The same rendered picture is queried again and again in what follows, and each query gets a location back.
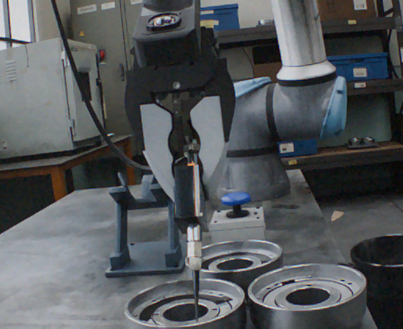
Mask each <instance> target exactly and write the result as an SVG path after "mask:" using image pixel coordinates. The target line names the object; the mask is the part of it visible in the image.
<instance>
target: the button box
mask: <svg viewBox="0 0 403 329"><path fill-rule="evenodd" d="M210 232H211V238H212V244H214V243H218V242H222V241H227V240H265V239H266V233H265V222H264V217H263V207H255V208H246V209H242V211H241V213H238V214H234V212H233V210H229V211H215V212H214V213H213V216H212V220H211V222H210Z"/></svg>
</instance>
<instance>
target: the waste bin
mask: <svg viewBox="0 0 403 329"><path fill-rule="evenodd" d="M350 259H351V263H352V262H353V263H355V265H356V267H357V268H358V269H359V271H360V273H362V274H363V275H364V276H365V278H366V280H367V281H366V288H367V291H366V298H367V300H366V305H367V308H368V309H369V312H370V314H371V317H372V318H373V320H374V322H375V325H376V327H377V329H403V234H400V233H398V234H390V235H380V236H378V237H372V238H369V239H366V240H363V241H360V242H358V243H357V244H355V245H354V246H353V247H352V248H351V250H350Z"/></svg>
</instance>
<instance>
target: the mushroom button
mask: <svg viewBox="0 0 403 329"><path fill-rule="evenodd" d="M250 201H251V197H250V195H249V194H247V193H229V194H228V195H226V196H224V197H223V198H222V204H223V205H226V206H233V212H234V214H238V213H241V211H242V209H241V206H242V205H243V204H248V203H249V202H250Z"/></svg>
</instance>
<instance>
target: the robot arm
mask: <svg viewBox="0 0 403 329"><path fill-rule="evenodd" d="M270 3H271V5H272V9H273V14H274V22H275V27H276V29H277V33H278V43H279V48H280V53H281V57H282V62H283V67H282V69H280V71H279V72H278V83H272V80H271V79H270V78H269V77H262V78H256V79H253V80H249V81H243V82H240V83H239V82H237V83H233V80H232V79H231V76H230V74H229V71H228V68H227V58H225V57H221V58H220V47H219V41H218V34H217V33H216V32H215V31H214V29H213V27H210V28H207V27H206V26H201V1H200V0H143V3H142V6H141V9H140V14H139V16H138V18H137V20H136V25H135V28H134V32H133V36H132V38H133V43H134V46H133V47H132V48H131V49H130V50H129V53H130V54H132V55H133V56H134V57H133V69H132V70H126V71H125V72H124V73H125V79H126V87H125V97H124V106H125V113H126V116H127V118H128V121H129V123H130V125H131V128H132V130H133V132H134V134H135V137H136V139H137V141H138V143H139V145H140V148H141V150H142V151H143V152H144V154H145V157H146V159H147V161H148V163H149V165H150V166H151V169H152V171H153V173H154V174H155V176H156V178H157V181H158V182H159V184H160V185H161V187H162V189H163V190H164V191H165V192H166V193H167V194H168V195H169V197H170V198H171V199H172V201H173V202H174V203H175V178H174V172H175V166H174V165H175V162H176V154H175V152H174V149H173V148H172V145H171V136H172V133H173V131H174V128H175V118H174V114H173V112H172V111H170V110H168V109H166V108H165V107H163V106H162V102H161V100H165V99H166V97H167V95H168V94H171V93H178V92H191V93H192V95H193V96H200V95H201V92H205V94H204V98H203V99H202V100H201V101H200V102H199V103H198V104H197V105H196V106H195V107H194V108H193V109H192V110H191V112H190V116H191V124H192V127H193V129H194V130H195V131H196V133H198V136H199V140H200V147H199V151H198V156H199V159H200V161H201V163H202V175H201V186H202V190H203V193H204V196H205V200H206V201H210V200H211V199H212V196H213V194H214V193H215V192H216V190H217V192H218V199H219V200H220V201H221V200H222V198H223V197H224V196H226V195H228V194H229V193H247V194H249V195H250V197H251V201H250V202H249V203H252V202H253V201H265V200H270V199H274V198H277V197H282V196H285V195H286V194H288V193H289V192H290V186H291V184H290V179H289V177H288V174H287V172H286V170H285V167H284V165H283V164H282V161H281V158H280V156H279V152H278V142H280V141H291V140H298V141H303V140H313V139H319V140H323V139H328V138H335V137H338V136H340V135H341V134H342V132H343V131H344V129H345V125H346V122H345V120H346V114H347V82H346V79H345V78H341V77H340V76H339V77H337V73H336V68H335V67H334V66H333V65H331V64H330V63H329V62H328V61H327V59H326V54H325V47H324V42H323V35H322V29H321V24H320V16H319V12H318V6H317V0H270ZM214 49H215V50H214ZM155 97H158V100H156V99H155Z"/></svg>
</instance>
